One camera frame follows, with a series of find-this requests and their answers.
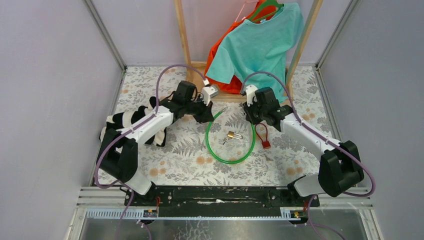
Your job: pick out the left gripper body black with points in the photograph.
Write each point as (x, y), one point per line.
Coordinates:
(192, 106)

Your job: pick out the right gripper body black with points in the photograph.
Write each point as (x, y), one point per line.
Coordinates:
(255, 113)

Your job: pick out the brass padlock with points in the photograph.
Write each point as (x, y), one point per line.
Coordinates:
(234, 135)

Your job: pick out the red cable lock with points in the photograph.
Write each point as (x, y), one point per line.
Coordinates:
(262, 133)

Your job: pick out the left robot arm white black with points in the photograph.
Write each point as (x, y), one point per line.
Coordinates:
(125, 131)

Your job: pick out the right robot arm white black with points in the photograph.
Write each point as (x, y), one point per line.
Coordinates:
(337, 171)

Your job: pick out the wooden clothes rack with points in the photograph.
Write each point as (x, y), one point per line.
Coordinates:
(196, 78)

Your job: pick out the floral table mat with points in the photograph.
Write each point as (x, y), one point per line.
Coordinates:
(185, 158)

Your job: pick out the teal t-shirt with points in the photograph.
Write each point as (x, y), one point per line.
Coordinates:
(256, 52)

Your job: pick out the black white striped cloth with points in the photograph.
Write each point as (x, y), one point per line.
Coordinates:
(126, 119)

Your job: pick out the green hanger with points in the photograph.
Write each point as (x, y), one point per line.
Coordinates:
(258, 15)

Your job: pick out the pink hanger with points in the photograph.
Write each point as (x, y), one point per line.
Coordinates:
(247, 7)

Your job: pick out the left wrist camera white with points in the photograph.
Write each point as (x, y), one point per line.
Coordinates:
(209, 91)

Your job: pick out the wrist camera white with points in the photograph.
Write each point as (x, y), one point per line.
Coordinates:
(250, 93)
(209, 91)

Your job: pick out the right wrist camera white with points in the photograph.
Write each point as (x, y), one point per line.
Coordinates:
(250, 93)

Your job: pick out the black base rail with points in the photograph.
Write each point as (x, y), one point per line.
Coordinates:
(220, 201)

